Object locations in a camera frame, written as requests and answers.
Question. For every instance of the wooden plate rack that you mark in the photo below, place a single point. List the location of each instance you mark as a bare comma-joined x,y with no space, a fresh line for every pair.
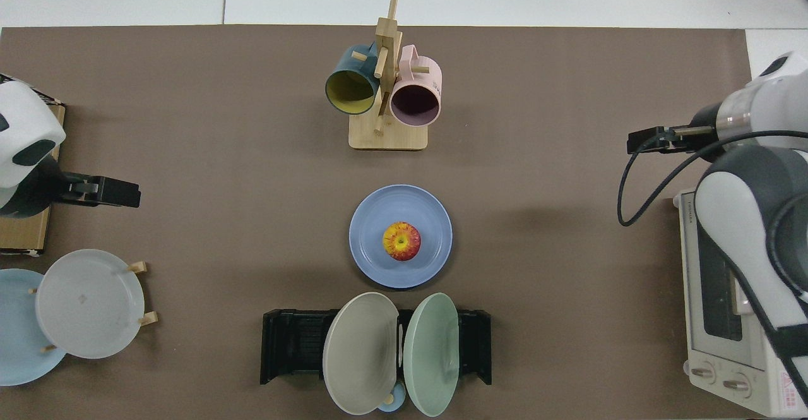
139,267

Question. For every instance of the pale toaster oven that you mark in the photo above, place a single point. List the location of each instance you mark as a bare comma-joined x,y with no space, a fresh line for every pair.
713,344

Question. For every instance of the dark blue mug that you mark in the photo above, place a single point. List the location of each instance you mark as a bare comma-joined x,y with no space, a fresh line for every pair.
350,88

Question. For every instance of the red yellow apple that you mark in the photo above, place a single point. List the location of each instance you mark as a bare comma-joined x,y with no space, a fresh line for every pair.
401,241

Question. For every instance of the pale green plate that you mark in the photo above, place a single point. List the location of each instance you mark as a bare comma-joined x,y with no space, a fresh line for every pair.
432,357

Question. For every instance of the black dish rack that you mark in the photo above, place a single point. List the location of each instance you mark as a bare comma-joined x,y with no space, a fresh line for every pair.
290,344

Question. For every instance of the pink mug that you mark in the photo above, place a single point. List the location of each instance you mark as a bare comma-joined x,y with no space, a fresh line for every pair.
415,101

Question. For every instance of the brown table cloth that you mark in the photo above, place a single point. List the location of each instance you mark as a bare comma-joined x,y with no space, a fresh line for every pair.
221,205

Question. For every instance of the grey plate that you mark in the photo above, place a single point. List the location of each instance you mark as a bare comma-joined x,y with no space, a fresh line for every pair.
88,306

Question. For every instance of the light blue plate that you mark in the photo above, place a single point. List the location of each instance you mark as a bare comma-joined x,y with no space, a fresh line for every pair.
19,344

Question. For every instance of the beige plate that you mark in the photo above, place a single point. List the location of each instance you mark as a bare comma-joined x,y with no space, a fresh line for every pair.
360,357

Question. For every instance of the small blue round thing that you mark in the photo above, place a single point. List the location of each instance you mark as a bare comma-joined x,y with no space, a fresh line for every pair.
391,402

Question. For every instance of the wooden mug stand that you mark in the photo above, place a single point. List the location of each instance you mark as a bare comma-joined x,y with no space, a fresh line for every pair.
388,136

